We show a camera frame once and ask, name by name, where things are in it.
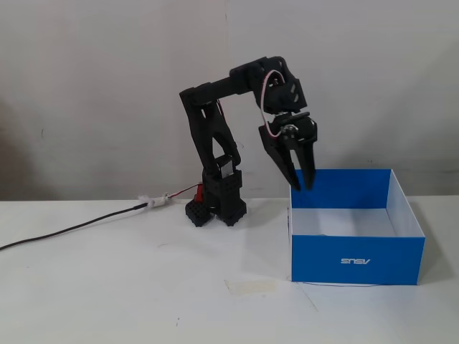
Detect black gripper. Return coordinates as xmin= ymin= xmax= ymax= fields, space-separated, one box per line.
xmin=257 ymin=111 xmax=319 ymax=191

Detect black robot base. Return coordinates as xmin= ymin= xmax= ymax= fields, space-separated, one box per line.
xmin=183 ymin=168 xmax=249 ymax=229

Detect blue cardboard box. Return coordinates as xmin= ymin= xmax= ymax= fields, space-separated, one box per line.
xmin=288 ymin=168 xmax=427 ymax=287

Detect red white power lead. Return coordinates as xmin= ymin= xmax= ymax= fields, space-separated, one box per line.
xmin=168 ymin=183 xmax=202 ymax=199

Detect white gripper servo wire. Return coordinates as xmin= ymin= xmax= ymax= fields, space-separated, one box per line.
xmin=259 ymin=70 xmax=285 ymax=139

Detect white taped cable connector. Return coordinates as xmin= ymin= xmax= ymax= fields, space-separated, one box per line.
xmin=138 ymin=193 xmax=174 ymax=210

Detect black power cable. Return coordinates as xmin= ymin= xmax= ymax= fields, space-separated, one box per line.
xmin=0 ymin=203 xmax=148 ymax=252

